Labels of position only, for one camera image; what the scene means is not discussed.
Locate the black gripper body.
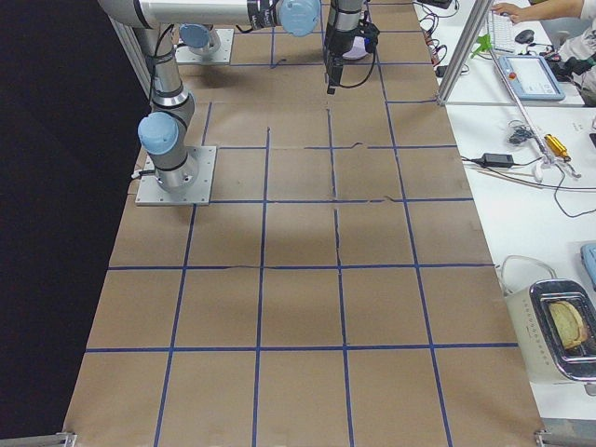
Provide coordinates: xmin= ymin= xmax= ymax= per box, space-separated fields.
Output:
xmin=324 ymin=27 xmax=380 ymax=87

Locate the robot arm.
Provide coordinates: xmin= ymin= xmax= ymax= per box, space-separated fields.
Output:
xmin=133 ymin=24 xmax=217 ymax=205
xmin=100 ymin=1 xmax=379 ymax=106

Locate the lavender plate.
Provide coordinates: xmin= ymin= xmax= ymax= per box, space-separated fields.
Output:
xmin=343 ymin=36 xmax=369 ymax=61

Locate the person hand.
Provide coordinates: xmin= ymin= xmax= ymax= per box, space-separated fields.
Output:
xmin=491 ymin=3 xmax=533 ymax=23

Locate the white keyboard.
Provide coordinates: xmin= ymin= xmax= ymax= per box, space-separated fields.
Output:
xmin=486 ymin=12 xmax=516 ymax=53

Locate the black power adapter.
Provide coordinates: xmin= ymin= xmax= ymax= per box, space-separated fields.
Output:
xmin=480 ymin=153 xmax=515 ymax=169

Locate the black computer mouse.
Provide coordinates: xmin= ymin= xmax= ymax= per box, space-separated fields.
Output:
xmin=514 ymin=29 xmax=535 ymax=45

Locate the teach pendant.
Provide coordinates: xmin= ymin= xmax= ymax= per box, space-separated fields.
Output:
xmin=497 ymin=55 xmax=565 ymax=102

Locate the yellow tool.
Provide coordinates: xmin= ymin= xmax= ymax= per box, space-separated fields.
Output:
xmin=544 ymin=134 xmax=571 ymax=162

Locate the toast slice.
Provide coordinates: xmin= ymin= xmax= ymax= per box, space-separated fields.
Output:
xmin=549 ymin=301 xmax=589 ymax=349

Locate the cream toaster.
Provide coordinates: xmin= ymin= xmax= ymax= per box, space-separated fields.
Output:
xmin=497 ymin=255 xmax=595 ymax=397

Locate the black braided cable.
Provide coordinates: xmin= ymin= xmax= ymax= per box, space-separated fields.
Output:
xmin=337 ymin=18 xmax=381 ymax=88

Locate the aluminium frame post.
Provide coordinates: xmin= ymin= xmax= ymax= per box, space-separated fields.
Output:
xmin=436 ymin=0 xmax=492 ymax=106

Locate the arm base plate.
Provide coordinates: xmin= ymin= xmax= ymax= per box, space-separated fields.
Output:
xmin=176 ymin=29 xmax=234 ymax=65
xmin=135 ymin=146 xmax=217 ymax=206

